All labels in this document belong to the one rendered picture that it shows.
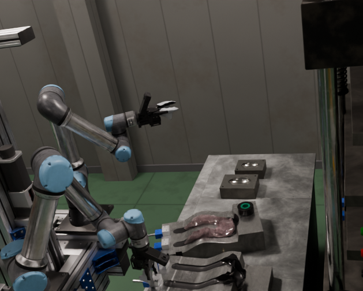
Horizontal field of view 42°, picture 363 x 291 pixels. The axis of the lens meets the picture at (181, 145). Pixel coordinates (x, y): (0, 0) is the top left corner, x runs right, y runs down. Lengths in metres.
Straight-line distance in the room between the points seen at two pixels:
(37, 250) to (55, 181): 0.27
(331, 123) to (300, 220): 1.00
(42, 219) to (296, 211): 1.36
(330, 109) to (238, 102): 2.73
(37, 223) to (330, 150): 1.04
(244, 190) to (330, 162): 1.08
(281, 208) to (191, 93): 2.00
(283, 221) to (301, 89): 1.87
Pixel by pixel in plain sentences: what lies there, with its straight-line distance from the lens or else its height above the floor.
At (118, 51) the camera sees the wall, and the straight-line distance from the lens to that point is 4.42.
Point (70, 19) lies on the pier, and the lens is 4.32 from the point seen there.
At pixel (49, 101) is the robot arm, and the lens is 2.17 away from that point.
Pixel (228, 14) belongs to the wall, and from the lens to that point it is 4.04.
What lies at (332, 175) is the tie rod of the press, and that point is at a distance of 1.70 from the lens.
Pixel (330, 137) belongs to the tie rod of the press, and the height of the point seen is 1.56.
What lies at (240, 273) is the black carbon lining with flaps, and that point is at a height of 0.88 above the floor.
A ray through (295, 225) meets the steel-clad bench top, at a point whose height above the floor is 0.80.
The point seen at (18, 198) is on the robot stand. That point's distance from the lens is 2.14.
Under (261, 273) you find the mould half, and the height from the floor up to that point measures 0.86.
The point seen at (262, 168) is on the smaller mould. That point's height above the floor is 0.86.
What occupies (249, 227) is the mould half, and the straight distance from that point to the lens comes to 2.32.
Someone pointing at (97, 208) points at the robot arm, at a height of 1.29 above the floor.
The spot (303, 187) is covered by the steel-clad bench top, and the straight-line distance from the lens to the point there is 2.77.
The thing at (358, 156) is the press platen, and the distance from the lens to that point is 2.06.
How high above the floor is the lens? 2.30
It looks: 26 degrees down
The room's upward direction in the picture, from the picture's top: 11 degrees counter-clockwise
